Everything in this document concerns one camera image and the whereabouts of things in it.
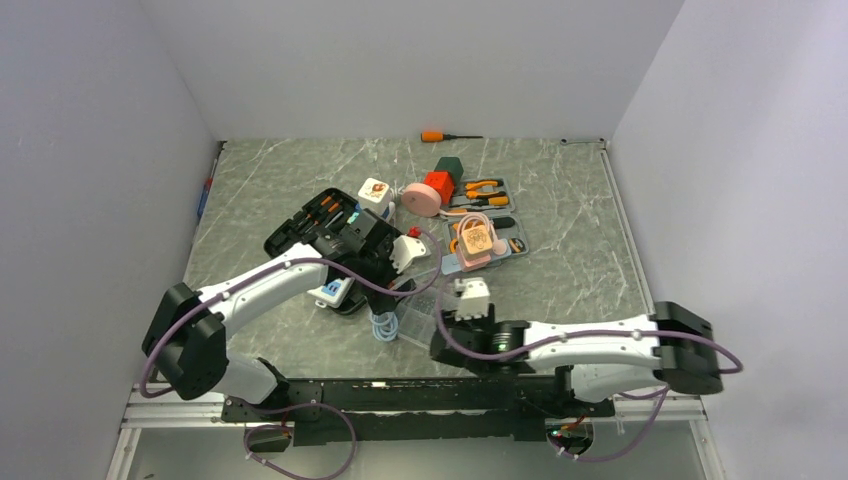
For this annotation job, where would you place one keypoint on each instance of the light blue power strip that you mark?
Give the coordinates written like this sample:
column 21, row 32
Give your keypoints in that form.
column 451, row 264

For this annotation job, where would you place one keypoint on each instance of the orange handled screwdriver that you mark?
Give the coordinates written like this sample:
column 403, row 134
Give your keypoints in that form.
column 438, row 137

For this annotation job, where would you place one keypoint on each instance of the grey tool case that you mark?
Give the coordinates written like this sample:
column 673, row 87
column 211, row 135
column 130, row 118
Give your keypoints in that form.
column 506, row 223

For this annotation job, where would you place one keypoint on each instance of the blue red pen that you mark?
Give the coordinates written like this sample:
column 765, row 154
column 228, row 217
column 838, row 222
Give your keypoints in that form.
column 206, row 188

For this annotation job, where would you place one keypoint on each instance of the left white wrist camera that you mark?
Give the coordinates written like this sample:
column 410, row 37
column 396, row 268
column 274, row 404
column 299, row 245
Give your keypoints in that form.
column 405, row 251

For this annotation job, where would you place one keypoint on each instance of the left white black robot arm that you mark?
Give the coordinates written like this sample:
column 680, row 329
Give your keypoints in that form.
column 187, row 341

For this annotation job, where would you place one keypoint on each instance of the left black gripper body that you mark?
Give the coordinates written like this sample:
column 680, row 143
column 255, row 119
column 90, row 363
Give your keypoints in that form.
column 377, row 263

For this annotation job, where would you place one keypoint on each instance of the black tool case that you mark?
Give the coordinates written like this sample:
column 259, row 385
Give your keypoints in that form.
column 330, row 208

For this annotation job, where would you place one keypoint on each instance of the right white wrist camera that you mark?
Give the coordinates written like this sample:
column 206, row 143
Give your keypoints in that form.
column 473, row 298

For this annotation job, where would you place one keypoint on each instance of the dark green cube adapter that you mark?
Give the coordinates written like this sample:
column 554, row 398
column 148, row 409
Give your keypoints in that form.
column 452, row 166

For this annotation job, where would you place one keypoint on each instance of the white power strip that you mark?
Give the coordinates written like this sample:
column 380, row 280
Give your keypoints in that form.
column 333, row 293

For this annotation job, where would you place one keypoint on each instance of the clear plastic screw box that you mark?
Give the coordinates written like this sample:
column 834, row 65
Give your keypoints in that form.
column 415, row 314

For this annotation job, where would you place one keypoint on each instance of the red cube adapter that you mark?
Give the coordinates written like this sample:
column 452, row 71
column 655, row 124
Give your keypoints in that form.
column 442, row 183

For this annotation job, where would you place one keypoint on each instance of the tan wooden cube adapter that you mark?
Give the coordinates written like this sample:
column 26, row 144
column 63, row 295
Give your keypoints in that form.
column 475, row 238

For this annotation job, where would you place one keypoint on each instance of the black aluminium base frame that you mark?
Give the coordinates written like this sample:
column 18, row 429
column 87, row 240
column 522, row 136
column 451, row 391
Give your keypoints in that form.
column 320, row 411

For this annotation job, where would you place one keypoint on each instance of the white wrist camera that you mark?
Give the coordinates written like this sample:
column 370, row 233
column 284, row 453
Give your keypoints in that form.
column 473, row 298
column 405, row 251

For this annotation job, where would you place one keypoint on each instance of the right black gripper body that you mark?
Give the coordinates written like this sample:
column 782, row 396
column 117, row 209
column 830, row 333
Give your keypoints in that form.
column 479, row 322

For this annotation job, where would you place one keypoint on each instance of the orange handled pliers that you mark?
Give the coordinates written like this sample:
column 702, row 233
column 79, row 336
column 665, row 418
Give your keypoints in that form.
column 489, row 192

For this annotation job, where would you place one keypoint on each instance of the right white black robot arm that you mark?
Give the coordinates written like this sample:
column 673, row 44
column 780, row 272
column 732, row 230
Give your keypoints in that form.
column 672, row 347

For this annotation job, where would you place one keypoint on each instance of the pink cube adapter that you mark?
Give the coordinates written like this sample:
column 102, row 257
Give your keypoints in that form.
column 469, row 263

